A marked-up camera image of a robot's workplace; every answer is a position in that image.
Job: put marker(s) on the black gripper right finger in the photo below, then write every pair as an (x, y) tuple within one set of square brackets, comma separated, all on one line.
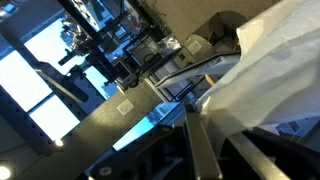
[(257, 160)]

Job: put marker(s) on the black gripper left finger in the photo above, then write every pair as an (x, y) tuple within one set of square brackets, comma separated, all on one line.
[(205, 163)]

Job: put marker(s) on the white plastic bag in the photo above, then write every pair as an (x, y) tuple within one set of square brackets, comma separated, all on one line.
[(277, 77)]

